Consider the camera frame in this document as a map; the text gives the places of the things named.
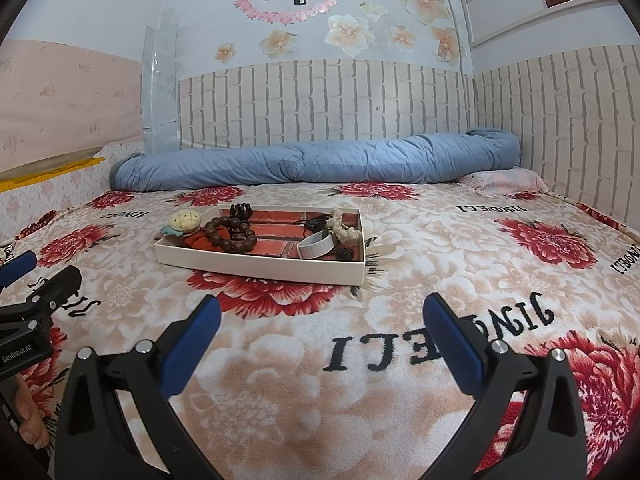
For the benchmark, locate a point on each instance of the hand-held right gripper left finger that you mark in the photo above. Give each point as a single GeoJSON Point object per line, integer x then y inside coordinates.
{"type": "Point", "coordinates": [192, 345]}

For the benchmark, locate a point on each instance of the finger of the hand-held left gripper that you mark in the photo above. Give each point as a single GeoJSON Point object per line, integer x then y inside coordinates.
{"type": "Point", "coordinates": [62, 282]}
{"type": "Point", "coordinates": [17, 265]}

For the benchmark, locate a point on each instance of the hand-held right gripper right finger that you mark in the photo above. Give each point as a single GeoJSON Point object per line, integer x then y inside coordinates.
{"type": "Point", "coordinates": [457, 345]}

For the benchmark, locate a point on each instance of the orange scrunchie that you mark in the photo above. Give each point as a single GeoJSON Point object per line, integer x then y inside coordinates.
{"type": "Point", "coordinates": [196, 241]}

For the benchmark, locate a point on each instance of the white tray with red lining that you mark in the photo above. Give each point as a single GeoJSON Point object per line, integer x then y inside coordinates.
{"type": "Point", "coordinates": [280, 270]}

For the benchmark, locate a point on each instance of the black claw hair clip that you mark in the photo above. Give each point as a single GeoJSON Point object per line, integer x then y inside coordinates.
{"type": "Point", "coordinates": [241, 211]}

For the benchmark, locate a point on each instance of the brown pendant with knot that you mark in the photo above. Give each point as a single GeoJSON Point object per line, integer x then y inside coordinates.
{"type": "Point", "coordinates": [345, 252]}

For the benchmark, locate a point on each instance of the cream scrunchie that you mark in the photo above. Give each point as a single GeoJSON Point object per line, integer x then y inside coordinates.
{"type": "Point", "coordinates": [345, 230]}

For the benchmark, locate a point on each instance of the person's left hand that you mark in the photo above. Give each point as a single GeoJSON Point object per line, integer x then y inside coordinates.
{"type": "Point", "coordinates": [27, 405]}

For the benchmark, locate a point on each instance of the yellow cloth strip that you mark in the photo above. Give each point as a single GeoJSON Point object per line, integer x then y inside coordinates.
{"type": "Point", "coordinates": [50, 172]}

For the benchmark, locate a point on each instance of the floral printed blanket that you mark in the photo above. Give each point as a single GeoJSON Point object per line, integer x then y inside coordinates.
{"type": "Point", "coordinates": [300, 385]}

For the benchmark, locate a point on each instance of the pink pillow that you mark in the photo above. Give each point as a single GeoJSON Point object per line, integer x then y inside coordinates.
{"type": "Point", "coordinates": [500, 180]}

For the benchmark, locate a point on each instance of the rolled blue quilt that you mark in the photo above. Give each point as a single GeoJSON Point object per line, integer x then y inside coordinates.
{"type": "Point", "coordinates": [310, 165]}

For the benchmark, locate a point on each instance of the clear plastic sheet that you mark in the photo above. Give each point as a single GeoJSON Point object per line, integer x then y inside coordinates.
{"type": "Point", "coordinates": [160, 90]}

